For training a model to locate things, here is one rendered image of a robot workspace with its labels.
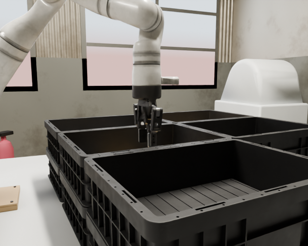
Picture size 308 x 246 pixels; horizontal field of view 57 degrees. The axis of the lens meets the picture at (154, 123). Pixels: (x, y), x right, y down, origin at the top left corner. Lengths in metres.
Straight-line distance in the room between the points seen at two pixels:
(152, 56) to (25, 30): 0.38
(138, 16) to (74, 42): 2.45
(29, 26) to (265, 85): 2.01
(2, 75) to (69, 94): 2.16
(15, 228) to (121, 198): 0.51
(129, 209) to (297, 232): 0.26
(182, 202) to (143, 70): 0.32
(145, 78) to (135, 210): 0.41
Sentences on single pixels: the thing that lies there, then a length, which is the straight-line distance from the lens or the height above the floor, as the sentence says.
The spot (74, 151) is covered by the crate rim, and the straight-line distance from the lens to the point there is 0.65.
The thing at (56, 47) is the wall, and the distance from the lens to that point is 3.10.
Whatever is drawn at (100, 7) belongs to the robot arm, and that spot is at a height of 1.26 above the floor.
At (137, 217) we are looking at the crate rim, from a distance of 0.35.
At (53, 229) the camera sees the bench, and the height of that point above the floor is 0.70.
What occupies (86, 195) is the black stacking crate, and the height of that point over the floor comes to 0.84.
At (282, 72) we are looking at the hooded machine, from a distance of 2.71.
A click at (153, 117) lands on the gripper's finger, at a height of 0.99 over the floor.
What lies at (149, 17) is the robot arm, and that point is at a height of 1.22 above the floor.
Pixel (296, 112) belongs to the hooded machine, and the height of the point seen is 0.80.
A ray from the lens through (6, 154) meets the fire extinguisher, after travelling 2.80.
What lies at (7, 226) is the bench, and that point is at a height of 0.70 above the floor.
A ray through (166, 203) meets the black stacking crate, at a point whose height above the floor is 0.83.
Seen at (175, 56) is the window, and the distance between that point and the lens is 3.43.
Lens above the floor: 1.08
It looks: 9 degrees down
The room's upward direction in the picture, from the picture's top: straight up
